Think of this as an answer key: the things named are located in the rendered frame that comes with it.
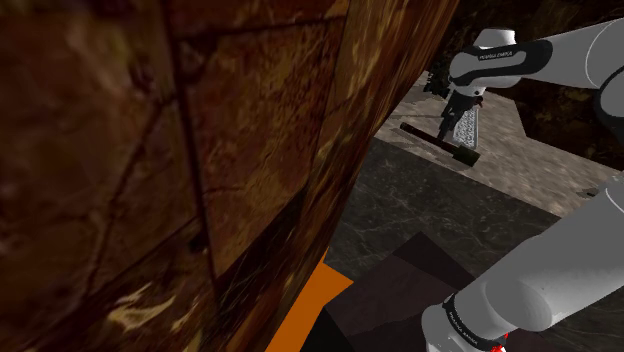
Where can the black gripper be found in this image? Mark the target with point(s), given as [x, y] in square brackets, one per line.
[453, 111]

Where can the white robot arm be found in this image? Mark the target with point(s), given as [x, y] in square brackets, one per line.
[531, 282]

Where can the white patterned metal grater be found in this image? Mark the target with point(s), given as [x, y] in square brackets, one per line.
[469, 129]

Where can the dark leafy plant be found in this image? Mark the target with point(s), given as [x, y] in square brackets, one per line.
[437, 80]

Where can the dark robot stand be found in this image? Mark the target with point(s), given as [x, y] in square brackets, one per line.
[390, 297]

